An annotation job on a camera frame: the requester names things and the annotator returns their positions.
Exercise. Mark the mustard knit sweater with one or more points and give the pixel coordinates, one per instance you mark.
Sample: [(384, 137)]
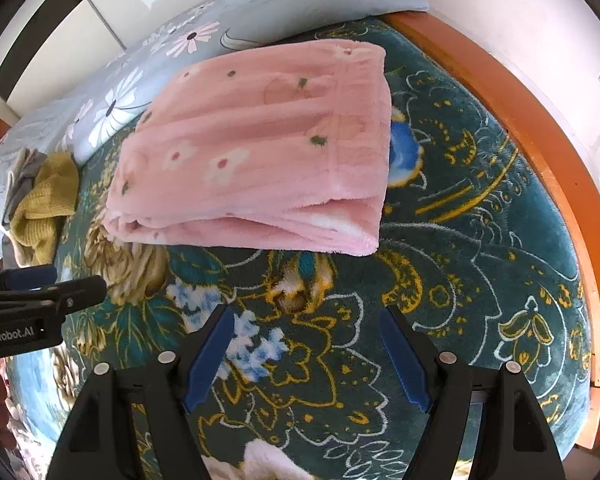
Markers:
[(47, 200)]

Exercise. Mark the pink floral fleece pants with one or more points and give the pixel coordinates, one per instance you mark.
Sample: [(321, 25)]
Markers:
[(260, 150)]

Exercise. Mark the grey garment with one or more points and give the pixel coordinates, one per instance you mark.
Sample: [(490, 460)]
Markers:
[(27, 170)]

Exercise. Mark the white glossy wardrobe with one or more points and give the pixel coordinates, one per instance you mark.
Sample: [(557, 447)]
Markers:
[(105, 10)]

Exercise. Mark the teal floral bed blanket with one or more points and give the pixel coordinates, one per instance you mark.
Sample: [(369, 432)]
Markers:
[(460, 240)]

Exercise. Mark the light blue floral quilt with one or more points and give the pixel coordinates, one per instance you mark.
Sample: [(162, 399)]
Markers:
[(130, 60)]

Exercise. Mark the orange wooden bed frame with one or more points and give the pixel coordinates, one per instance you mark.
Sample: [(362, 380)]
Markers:
[(530, 125)]

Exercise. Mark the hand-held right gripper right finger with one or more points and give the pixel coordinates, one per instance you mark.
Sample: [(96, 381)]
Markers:
[(405, 360)]

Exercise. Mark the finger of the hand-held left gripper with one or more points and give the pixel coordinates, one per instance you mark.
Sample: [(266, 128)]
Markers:
[(75, 292), (30, 276)]

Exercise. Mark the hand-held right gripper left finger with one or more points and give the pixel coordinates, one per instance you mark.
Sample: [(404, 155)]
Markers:
[(210, 360)]

